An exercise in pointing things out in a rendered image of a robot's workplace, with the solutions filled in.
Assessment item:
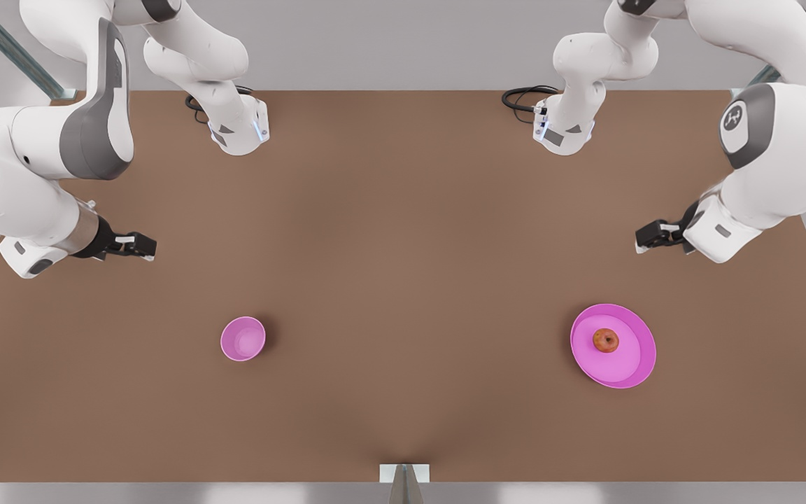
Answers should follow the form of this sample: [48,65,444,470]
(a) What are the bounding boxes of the black cable loop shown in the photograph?
[185,85,255,125]
[501,85,562,127]

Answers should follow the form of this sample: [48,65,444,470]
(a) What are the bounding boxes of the pink plate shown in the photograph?
[570,303,657,390]

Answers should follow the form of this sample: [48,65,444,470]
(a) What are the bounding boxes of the pink bowl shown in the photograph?
[220,316,267,363]

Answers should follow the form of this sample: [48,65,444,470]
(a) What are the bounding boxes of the silver frame post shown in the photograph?
[0,0,78,101]
[379,463,431,504]
[730,0,806,101]

